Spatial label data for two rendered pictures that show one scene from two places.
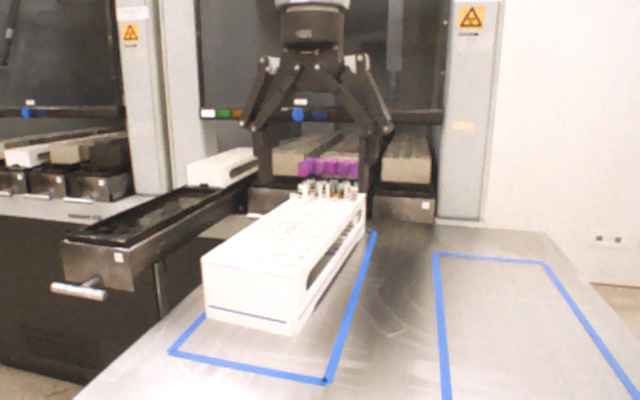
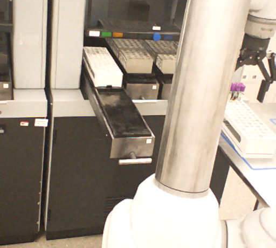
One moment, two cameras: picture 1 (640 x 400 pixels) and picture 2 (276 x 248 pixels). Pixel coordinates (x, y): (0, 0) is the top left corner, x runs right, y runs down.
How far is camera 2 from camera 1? 1.11 m
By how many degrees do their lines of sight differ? 35
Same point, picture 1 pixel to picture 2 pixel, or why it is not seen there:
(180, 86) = (69, 11)
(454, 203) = not seen: hidden behind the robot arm
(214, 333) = (253, 162)
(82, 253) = (126, 142)
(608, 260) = (247, 90)
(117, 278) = (144, 151)
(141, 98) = (32, 16)
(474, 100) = not seen: hidden behind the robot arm
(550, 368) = not seen: outside the picture
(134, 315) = (19, 179)
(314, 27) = (265, 46)
